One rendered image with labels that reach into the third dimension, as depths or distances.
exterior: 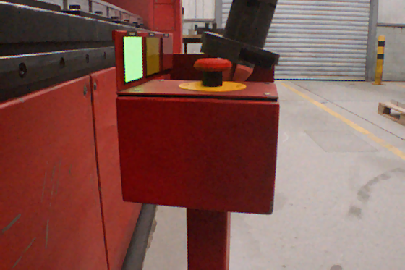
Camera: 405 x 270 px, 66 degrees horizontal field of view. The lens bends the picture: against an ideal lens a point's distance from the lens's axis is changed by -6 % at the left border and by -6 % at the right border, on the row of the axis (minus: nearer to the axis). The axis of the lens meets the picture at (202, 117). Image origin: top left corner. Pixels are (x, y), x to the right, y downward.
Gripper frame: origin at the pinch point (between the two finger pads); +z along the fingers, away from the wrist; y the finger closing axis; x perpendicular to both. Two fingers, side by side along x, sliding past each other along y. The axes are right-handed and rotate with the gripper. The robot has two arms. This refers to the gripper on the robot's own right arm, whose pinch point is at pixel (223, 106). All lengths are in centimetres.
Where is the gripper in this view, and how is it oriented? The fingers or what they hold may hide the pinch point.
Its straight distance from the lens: 46.2
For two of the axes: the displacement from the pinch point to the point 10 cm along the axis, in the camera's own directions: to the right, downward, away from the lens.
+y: -9.5, -3.0, 1.0
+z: -2.7, 9.2, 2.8
